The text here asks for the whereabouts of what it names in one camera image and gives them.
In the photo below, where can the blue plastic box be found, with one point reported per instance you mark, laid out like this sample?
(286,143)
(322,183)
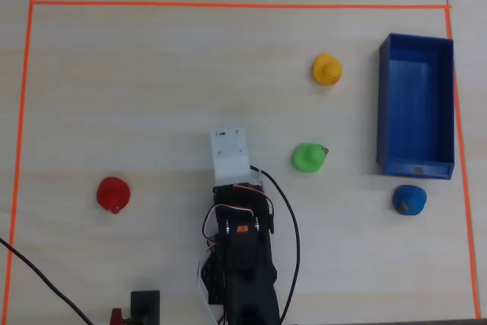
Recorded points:
(416,112)

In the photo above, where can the blue rubber duck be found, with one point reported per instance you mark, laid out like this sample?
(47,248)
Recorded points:
(410,199)

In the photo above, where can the red rubber duck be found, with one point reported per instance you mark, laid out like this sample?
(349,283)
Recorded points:
(112,192)

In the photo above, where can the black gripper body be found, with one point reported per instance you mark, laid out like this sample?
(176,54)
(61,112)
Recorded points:
(237,190)

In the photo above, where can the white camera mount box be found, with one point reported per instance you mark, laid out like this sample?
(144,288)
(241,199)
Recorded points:
(230,150)

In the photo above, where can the orange tape line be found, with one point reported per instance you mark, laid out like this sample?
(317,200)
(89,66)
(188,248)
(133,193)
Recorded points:
(228,5)
(21,112)
(461,150)

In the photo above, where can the green rubber duck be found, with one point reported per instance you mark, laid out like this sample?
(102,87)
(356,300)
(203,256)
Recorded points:
(306,158)

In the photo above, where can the small black red device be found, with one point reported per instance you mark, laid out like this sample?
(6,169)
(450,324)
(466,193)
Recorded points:
(145,308)

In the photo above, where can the yellow rubber duck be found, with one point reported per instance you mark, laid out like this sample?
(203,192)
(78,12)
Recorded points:
(326,70)

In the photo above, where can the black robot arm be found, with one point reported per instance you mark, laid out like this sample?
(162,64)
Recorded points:
(247,264)

